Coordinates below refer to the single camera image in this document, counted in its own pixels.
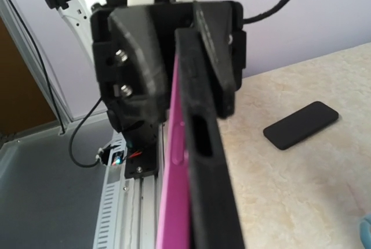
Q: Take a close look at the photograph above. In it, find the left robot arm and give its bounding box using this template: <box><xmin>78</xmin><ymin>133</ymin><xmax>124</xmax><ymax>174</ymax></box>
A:
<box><xmin>45</xmin><ymin>0</ymin><xmax>246</xmax><ymax>147</ymax></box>

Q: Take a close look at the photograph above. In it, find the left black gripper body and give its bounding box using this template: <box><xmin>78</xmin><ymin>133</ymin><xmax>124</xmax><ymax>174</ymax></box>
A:
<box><xmin>90</xmin><ymin>1</ymin><xmax>246</xmax><ymax>145</ymax></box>

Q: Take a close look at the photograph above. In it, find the black smartphone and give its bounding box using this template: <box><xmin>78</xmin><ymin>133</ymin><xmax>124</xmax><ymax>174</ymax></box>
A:
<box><xmin>156</xmin><ymin>56</ymin><xmax>191</xmax><ymax>248</ymax></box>

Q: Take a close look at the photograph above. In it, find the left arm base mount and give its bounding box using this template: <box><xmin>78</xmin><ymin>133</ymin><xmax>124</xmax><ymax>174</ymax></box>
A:
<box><xmin>107</xmin><ymin>121</ymin><xmax>159</xmax><ymax>179</ymax></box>

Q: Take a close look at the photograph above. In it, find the light blue mug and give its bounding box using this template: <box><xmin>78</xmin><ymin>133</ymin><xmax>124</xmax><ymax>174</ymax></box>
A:
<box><xmin>359</xmin><ymin>215</ymin><xmax>371</xmax><ymax>249</ymax></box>

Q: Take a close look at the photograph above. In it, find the black phone case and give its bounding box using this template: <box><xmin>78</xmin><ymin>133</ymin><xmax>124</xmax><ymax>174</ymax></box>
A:
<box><xmin>263</xmin><ymin>101</ymin><xmax>339</xmax><ymax>150</ymax></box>
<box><xmin>175</xmin><ymin>28</ymin><xmax>245</xmax><ymax>248</ymax></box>

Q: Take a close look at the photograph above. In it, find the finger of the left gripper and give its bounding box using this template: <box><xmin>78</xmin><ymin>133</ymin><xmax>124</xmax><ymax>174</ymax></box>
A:
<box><xmin>108</xmin><ymin>6</ymin><xmax>168</xmax><ymax>121</ymax></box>
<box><xmin>192</xmin><ymin>1</ymin><xmax>236</xmax><ymax>117</ymax></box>

